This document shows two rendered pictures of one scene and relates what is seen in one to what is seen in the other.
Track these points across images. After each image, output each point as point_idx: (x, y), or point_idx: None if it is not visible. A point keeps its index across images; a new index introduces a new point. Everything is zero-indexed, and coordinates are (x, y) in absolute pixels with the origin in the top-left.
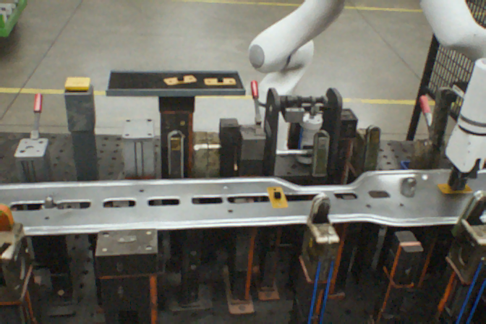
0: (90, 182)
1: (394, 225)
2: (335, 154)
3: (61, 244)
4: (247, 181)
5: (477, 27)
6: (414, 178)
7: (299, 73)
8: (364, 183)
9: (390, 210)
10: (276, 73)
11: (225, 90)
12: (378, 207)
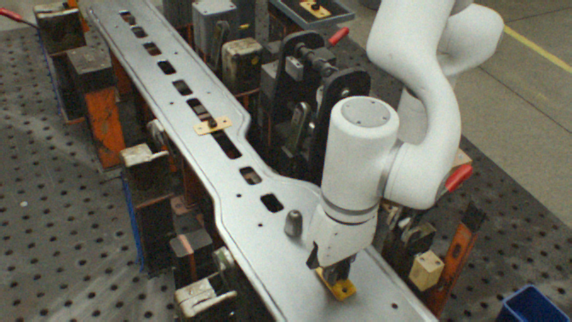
0: (171, 28)
1: (214, 224)
2: (313, 144)
3: None
4: (229, 102)
5: (404, 46)
6: (294, 214)
7: (453, 66)
8: (288, 186)
9: (241, 215)
10: (444, 55)
11: (294, 14)
12: (239, 204)
